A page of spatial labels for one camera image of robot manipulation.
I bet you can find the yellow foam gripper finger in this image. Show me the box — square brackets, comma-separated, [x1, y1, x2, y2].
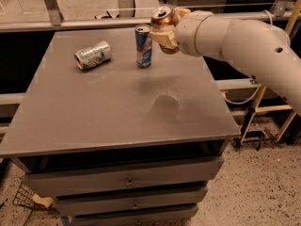
[150, 28, 178, 49]
[174, 8, 191, 22]

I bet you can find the top grey drawer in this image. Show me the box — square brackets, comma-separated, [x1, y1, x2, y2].
[23, 156, 224, 197]

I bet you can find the middle grey drawer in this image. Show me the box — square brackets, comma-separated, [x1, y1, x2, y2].
[55, 186, 208, 216]

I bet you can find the crushed green white can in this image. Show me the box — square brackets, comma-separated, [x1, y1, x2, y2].
[74, 40, 112, 70]

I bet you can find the crushed orange soda can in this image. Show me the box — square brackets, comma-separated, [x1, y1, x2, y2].
[150, 5, 179, 54]

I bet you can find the yellow metal ladder frame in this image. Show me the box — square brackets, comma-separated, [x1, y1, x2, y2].
[236, 0, 301, 149]

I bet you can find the black wire basket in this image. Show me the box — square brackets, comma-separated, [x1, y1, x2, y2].
[12, 183, 46, 211]

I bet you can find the grey drawer cabinet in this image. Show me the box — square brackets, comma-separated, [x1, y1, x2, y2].
[0, 24, 242, 226]

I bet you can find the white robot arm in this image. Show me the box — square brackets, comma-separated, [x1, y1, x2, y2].
[150, 5, 301, 114]

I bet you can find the white cable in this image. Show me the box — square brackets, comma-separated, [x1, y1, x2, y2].
[224, 84, 262, 105]

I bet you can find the tall blue energy drink can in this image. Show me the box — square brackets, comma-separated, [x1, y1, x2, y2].
[135, 24, 152, 69]

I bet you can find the grey drawer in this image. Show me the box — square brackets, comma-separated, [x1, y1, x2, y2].
[55, 186, 208, 216]
[73, 203, 198, 226]
[23, 156, 224, 197]

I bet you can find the grey metal railing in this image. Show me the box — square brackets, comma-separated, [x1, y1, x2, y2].
[0, 0, 298, 33]

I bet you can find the yellow foam piece on floor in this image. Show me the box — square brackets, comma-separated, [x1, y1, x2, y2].
[32, 194, 53, 208]

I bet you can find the bottom grey drawer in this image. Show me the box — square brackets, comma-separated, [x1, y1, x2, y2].
[73, 203, 198, 226]

